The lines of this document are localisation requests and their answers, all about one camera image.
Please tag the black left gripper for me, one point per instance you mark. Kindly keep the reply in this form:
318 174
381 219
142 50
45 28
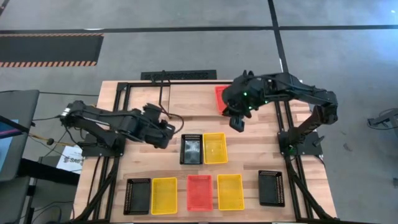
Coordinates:
161 135

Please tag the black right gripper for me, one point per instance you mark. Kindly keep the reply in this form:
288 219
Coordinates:
237 99

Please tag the orange-red plastic basket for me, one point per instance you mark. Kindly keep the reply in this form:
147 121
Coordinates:
200 193
219 99

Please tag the black plastic basket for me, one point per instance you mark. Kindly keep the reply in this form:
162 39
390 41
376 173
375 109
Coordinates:
137 196
191 149
271 188

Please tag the yellow plastic basket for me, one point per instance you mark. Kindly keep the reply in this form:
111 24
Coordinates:
215 148
164 196
230 192

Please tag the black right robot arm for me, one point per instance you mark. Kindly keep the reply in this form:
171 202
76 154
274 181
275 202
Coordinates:
311 93

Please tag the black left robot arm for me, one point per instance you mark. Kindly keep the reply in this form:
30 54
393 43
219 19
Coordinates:
102 119

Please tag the white printed paper sheet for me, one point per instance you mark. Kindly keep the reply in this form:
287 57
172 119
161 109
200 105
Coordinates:
71 161

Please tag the black floor stand beam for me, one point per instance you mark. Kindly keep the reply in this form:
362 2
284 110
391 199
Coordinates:
46 172

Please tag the black hazard-striped floor mat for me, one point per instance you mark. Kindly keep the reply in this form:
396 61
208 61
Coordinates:
46 49

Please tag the grey stand base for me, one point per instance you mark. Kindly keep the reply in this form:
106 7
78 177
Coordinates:
384 119

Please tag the blue-lit monitor screen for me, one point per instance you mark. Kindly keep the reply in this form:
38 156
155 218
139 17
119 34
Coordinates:
4 146

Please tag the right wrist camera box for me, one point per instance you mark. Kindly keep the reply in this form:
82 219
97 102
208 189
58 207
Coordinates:
237 124

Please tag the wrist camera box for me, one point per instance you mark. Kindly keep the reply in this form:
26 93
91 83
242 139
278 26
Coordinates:
237 124
152 111

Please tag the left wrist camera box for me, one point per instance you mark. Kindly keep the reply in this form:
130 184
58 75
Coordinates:
152 111

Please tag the black aluminium table frame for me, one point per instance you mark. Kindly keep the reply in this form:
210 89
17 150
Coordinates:
127 96

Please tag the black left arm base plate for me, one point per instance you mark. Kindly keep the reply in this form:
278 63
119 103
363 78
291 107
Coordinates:
93 152

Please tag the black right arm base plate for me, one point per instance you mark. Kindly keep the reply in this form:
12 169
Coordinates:
308 150

